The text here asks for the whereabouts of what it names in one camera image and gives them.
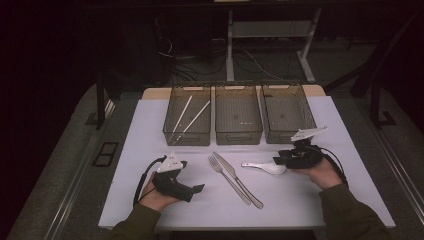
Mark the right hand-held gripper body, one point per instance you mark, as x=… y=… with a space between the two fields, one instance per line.
x=305 y=158

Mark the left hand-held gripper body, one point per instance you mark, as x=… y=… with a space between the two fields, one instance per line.
x=173 y=186

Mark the white ceramic spoon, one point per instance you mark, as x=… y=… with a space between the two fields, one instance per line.
x=275 y=169

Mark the mesh basket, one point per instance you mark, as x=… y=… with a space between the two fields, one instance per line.
x=200 y=140
x=238 y=116
x=286 y=113

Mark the metal fork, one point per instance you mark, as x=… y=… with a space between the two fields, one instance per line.
x=231 y=181

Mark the metal knife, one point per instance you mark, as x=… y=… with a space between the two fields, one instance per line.
x=237 y=180

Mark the white chopstick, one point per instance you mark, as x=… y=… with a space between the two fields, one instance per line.
x=196 y=116
x=182 y=114

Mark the person's left hand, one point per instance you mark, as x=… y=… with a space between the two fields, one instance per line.
x=156 y=200

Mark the person's right hand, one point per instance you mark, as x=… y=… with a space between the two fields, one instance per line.
x=325 y=176

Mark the white table cover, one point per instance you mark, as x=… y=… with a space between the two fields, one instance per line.
x=283 y=200

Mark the wooden table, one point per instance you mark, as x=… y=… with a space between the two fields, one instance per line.
x=156 y=93

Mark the black metal stand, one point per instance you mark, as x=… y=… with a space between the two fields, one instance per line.
x=100 y=100
x=376 y=106

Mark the black slanted stand strut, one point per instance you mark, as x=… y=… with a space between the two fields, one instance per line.
x=370 y=73

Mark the white metal desk frame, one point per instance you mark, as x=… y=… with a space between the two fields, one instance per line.
x=230 y=66

